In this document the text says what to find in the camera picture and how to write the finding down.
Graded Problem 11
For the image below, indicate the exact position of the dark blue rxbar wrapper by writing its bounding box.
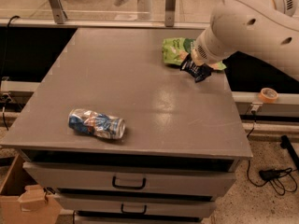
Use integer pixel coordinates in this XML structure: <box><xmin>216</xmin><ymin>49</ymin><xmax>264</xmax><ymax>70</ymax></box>
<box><xmin>180</xmin><ymin>54</ymin><xmax>213</xmax><ymax>83</ymax></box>

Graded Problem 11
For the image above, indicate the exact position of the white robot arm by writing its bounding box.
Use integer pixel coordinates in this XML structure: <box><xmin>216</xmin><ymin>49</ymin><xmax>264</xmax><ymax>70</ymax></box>
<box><xmin>191</xmin><ymin>0</ymin><xmax>299</xmax><ymax>80</ymax></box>

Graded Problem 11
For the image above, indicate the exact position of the green rice chip bag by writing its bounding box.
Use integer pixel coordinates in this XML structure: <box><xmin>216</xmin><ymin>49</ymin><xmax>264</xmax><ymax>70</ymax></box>
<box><xmin>162</xmin><ymin>37</ymin><xmax>215</xmax><ymax>66</ymax></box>

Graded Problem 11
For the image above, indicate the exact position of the grey drawer cabinet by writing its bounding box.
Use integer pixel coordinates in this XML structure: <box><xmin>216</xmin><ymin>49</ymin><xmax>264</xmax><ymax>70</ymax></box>
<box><xmin>2</xmin><ymin>28</ymin><xmax>251</xmax><ymax>224</ymax></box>

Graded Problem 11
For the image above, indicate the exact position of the crushed blue soda can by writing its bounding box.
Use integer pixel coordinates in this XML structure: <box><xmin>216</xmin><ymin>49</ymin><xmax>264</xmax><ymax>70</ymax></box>
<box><xmin>68</xmin><ymin>108</ymin><xmax>125</xmax><ymax>140</ymax></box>

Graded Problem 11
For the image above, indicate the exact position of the top grey drawer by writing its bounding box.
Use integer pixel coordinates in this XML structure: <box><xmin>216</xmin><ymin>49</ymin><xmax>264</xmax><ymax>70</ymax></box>
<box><xmin>23</xmin><ymin>161</ymin><xmax>235</xmax><ymax>197</ymax></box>

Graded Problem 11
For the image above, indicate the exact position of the grey drawer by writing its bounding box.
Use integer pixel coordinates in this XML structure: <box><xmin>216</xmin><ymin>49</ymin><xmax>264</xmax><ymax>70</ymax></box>
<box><xmin>23</xmin><ymin>161</ymin><xmax>235</xmax><ymax>197</ymax></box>
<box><xmin>54</xmin><ymin>194</ymin><xmax>216</xmax><ymax>218</ymax></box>

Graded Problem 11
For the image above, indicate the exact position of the roll of masking tape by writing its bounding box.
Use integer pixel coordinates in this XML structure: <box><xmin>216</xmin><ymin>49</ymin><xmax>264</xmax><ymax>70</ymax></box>
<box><xmin>258</xmin><ymin>88</ymin><xmax>278</xmax><ymax>104</ymax></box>

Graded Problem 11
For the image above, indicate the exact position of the black bar on floor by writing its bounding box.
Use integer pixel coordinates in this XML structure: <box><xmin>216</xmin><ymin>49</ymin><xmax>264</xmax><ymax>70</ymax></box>
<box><xmin>280</xmin><ymin>135</ymin><xmax>299</xmax><ymax>170</ymax></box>

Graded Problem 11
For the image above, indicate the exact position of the brown cardboard box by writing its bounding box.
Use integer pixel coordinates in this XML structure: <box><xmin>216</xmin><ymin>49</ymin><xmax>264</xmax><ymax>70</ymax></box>
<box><xmin>0</xmin><ymin>156</ymin><xmax>62</xmax><ymax>224</ymax></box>

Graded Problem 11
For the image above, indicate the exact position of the black top drawer handle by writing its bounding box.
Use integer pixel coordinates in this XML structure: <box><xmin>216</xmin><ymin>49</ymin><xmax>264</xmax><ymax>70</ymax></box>
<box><xmin>111</xmin><ymin>176</ymin><xmax>147</xmax><ymax>190</ymax></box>

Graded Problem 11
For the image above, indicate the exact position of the black drawer handle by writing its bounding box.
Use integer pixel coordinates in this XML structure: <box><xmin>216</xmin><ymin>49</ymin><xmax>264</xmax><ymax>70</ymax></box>
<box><xmin>111</xmin><ymin>176</ymin><xmax>147</xmax><ymax>190</ymax></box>
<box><xmin>121</xmin><ymin>203</ymin><xmax>148</xmax><ymax>215</ymax></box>

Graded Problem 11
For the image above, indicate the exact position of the middle metal rail bracket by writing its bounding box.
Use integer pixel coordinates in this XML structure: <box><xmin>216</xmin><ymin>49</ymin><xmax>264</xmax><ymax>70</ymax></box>
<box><xmin>164</xmin><ymin>0</ymin><xmax>177</xmax><ymax>27</ymax></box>

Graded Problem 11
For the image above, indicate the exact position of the metal rail bracket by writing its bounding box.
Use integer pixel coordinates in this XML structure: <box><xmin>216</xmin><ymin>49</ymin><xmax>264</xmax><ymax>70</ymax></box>
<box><xmin>49</xmin><ymin>0</ymin><xmax>67</xmax><ymax>24</ymax></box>
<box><xmin>164</xmin><ymin>0</ymin><xmax>177</xmax><ymax>27</ymax></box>

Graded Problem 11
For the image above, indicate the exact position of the left metal rail bracket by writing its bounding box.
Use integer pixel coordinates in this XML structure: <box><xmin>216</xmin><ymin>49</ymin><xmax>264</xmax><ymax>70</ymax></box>
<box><xmin>49</xmin><ymin>0</ymin><xmax>67</xmax><ymax>24</ymax></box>

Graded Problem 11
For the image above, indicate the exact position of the black power adapter with cable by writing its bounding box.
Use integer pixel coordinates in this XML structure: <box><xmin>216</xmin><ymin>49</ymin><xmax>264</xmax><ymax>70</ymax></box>
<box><xmin>246</xmin><ymin>161</ymin><xmax>298</xmax><ymax>196</ymax></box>

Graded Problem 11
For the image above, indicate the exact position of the black cable at left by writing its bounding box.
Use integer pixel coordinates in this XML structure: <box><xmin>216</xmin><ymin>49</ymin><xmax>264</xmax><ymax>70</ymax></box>
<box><xmin>0</xmin><ymin>15</ymin><xmax>21</xmax><ymax>79</ymax></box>

